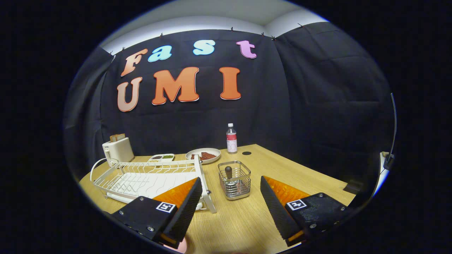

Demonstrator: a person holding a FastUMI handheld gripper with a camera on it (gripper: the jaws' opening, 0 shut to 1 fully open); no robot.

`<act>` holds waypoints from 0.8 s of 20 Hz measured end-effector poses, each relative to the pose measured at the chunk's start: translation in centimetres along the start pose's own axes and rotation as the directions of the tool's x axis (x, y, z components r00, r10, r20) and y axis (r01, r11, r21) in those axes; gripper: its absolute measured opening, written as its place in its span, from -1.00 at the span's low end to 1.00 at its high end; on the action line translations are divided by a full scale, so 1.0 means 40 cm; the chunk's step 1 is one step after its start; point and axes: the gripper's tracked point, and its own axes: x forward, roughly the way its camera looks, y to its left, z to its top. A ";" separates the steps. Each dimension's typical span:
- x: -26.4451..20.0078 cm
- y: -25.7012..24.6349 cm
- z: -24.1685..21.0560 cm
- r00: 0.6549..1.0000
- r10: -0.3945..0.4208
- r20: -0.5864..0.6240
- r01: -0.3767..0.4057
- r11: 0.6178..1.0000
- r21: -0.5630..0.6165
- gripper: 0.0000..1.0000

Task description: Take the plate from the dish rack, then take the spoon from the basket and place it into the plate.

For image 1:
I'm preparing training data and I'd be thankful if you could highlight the beige plate with meat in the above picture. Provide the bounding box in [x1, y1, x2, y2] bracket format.
[185, 148, 221, 165]

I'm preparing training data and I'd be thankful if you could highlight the black table bracket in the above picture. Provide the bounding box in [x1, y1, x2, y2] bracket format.
[343, 180, 362, 194]

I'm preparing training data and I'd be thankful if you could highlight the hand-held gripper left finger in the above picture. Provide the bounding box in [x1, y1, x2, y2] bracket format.
[111, 176, 203, 247]

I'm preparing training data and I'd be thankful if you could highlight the white toaster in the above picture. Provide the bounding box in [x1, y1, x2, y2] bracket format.
[102, 137, 135, 167]

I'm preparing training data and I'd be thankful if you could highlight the white wire dish rack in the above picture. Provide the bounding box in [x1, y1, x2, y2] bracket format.
[90, 154, 217, 214]

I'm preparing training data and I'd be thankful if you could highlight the clear bottle with red label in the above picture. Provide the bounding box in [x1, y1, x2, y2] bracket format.
[226, 123, 238, 154]

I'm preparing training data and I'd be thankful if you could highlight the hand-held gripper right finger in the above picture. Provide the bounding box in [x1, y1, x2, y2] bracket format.
[260, 175, 355, 247]

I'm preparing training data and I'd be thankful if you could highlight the black backdrop cloth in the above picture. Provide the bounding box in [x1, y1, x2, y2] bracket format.
[64, 22, 396, 191]

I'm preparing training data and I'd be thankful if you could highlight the spoon with dark handle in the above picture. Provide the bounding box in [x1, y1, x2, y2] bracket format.
[224, 166, 238, 187]

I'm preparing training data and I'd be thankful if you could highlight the white divided dish with beans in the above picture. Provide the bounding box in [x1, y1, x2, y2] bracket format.
[147, 153, 175, 163]

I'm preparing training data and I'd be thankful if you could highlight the pink plate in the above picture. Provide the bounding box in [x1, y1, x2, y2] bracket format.
[164, 237, 188, 254]

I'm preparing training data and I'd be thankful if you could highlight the metal wire basket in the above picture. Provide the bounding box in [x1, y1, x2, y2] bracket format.
[218, 161, 251, 201]

